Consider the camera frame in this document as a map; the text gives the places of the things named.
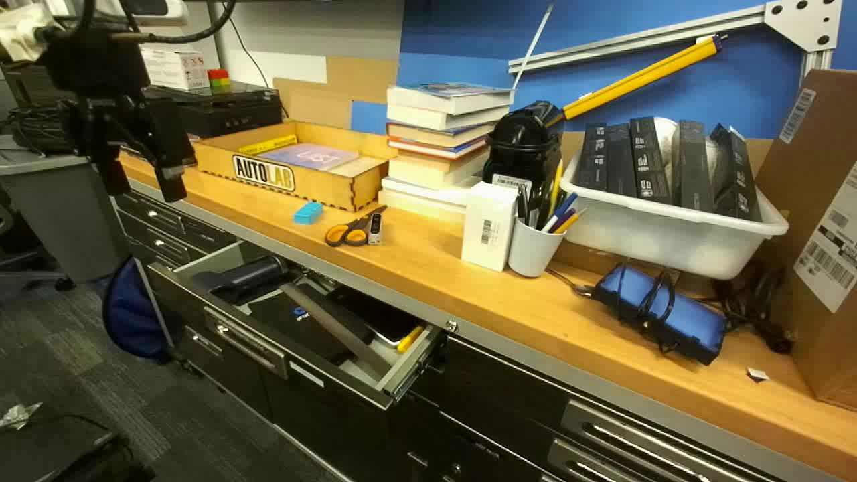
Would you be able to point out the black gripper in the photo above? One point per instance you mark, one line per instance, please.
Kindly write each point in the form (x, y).
(152, 127)

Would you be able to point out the small blue object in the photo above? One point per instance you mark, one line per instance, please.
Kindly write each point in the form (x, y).
(308, 213)

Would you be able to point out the open grey drawer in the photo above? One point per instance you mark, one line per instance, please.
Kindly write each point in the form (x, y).
(300, 326)

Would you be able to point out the black drawer cabinet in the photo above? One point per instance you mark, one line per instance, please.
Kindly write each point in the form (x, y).
(472, 415)

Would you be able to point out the black device on counter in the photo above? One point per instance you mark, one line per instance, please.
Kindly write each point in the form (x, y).
(525, 142)

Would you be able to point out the purple UIST booklet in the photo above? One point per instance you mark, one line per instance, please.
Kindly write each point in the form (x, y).
(311, 157)

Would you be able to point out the wooden Autolab tray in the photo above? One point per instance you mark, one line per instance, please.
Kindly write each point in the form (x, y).
(351, 185)

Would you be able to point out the stack of books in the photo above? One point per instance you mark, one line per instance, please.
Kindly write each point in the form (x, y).
(441, 145)

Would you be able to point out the white rectangular box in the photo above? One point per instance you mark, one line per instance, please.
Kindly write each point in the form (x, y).
(489, 225)

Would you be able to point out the white pen cup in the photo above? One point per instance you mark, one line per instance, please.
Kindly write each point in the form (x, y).
(531, 249)

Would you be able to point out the yellow bar tool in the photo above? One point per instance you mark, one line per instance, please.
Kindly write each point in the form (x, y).
(642, 78)

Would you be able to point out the black boxes in bin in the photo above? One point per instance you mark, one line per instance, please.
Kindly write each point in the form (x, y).
(670, 162)

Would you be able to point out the white plastic bin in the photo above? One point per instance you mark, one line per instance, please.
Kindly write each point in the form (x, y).
(670, 237)

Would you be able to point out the brown cardboard box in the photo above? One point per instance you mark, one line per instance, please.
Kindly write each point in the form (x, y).
(809, 176)

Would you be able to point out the orange handled scissors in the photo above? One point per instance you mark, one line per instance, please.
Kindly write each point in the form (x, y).
(358, 231)

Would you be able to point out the blue pouch with strap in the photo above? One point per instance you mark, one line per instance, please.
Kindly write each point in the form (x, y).
(662, 314)

